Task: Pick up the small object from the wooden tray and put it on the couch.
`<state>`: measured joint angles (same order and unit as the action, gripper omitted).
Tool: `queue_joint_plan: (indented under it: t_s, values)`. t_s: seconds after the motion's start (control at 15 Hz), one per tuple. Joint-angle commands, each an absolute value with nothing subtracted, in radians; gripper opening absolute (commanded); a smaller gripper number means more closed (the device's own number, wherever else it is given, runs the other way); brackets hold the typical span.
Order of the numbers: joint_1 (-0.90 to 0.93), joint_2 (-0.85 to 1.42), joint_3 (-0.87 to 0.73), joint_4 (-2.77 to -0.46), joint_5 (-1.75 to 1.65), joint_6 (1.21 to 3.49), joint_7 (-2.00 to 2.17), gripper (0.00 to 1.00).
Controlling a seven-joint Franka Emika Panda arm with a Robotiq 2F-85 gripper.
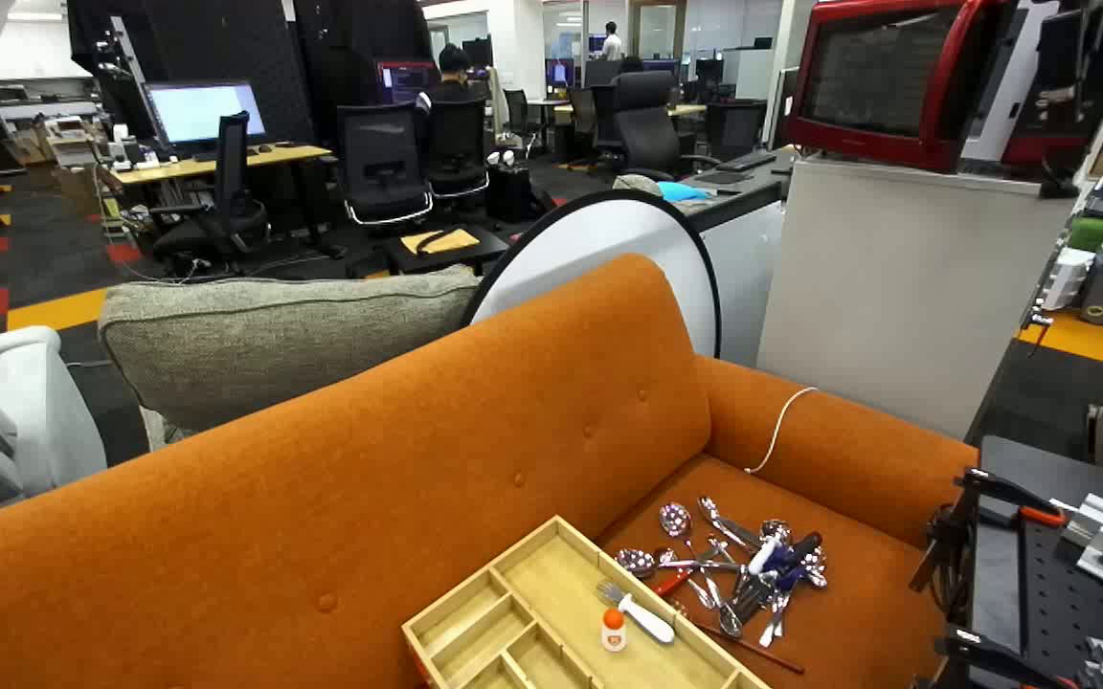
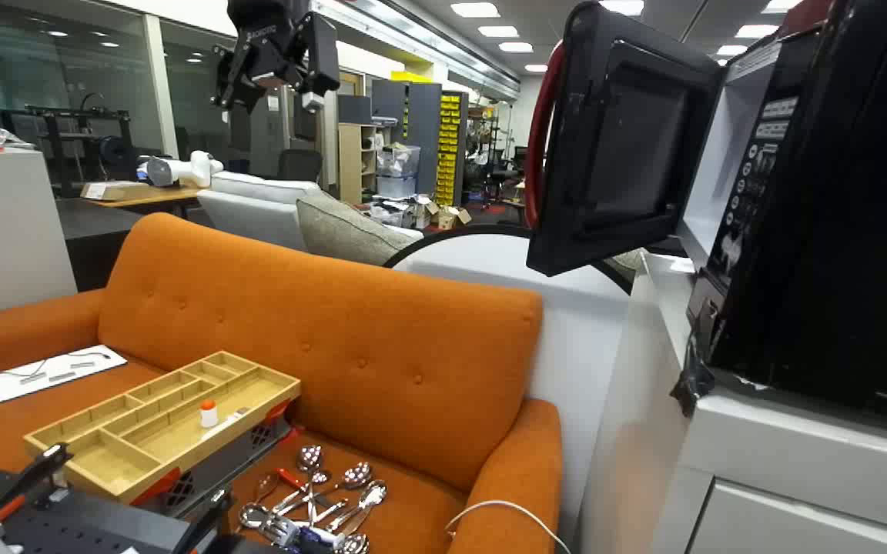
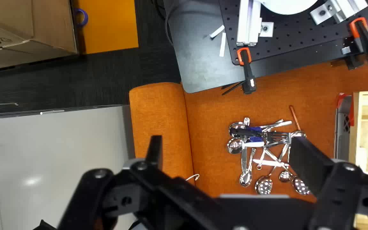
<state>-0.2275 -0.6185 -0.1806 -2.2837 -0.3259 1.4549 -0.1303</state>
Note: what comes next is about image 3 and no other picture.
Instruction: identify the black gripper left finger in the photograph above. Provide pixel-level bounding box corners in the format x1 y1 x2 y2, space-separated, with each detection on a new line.
58 134 237 230

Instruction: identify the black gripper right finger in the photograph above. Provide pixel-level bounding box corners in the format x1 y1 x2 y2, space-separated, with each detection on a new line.
289 135 368 230

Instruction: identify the orange fabric couch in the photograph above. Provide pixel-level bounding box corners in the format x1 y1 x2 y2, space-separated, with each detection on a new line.
128 55 368 203

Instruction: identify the thin red stick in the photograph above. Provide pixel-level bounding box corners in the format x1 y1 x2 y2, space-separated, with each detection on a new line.
288 103 303 133

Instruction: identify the plain metal spoon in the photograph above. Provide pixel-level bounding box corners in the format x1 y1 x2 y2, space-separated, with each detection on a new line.
226 138 266 156

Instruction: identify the white cabinet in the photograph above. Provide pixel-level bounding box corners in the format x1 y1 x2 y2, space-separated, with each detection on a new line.
0 105 136 230

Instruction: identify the dark robot table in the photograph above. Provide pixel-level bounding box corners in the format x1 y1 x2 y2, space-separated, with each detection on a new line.
162 0 368 94

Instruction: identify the orange black clamp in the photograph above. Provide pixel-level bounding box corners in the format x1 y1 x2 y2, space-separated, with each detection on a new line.
235 46 258 96
346 16 368 69

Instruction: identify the black perforated breadboard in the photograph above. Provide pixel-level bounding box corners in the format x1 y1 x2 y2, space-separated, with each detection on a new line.
219 0 368 66

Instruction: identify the aluminium extrusion bar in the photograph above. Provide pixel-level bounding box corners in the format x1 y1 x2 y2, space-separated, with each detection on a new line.
235 0 263 47

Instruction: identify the cardboard box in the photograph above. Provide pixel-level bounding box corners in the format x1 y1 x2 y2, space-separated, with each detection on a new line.
0 0 79 74

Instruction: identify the white handled utensil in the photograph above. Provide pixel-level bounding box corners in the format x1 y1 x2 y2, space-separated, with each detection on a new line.
252 156 292 171

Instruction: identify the white cable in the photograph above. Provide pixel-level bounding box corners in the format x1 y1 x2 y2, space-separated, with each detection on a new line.
185 171 202 183

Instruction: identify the black handled utensil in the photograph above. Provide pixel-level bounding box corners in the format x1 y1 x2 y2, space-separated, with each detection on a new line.
229 124 275 140

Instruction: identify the aluminium angle bracket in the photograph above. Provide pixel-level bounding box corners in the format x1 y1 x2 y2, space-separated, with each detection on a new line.
309 0 368 25

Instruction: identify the blue ring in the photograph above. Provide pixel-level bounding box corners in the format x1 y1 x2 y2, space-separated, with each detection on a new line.
73 8 91 28

